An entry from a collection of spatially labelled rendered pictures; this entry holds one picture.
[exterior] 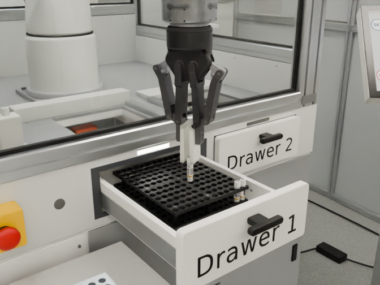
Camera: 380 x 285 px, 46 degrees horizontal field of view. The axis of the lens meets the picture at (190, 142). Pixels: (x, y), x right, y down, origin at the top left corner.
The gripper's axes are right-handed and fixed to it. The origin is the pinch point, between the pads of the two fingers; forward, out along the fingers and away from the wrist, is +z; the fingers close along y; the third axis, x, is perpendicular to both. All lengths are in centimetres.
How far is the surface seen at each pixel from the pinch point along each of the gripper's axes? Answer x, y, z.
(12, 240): -22.5, -21.6, 13.0
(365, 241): 152, 27, 100
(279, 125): 42.6, 5.3, 8.4
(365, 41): 77, 21, -10
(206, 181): 7.4, 0.0, 10.6
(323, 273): 116, 12, 100
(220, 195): 2.5, 5.1, 10.6
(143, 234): -8.8, -4.9, 15.1
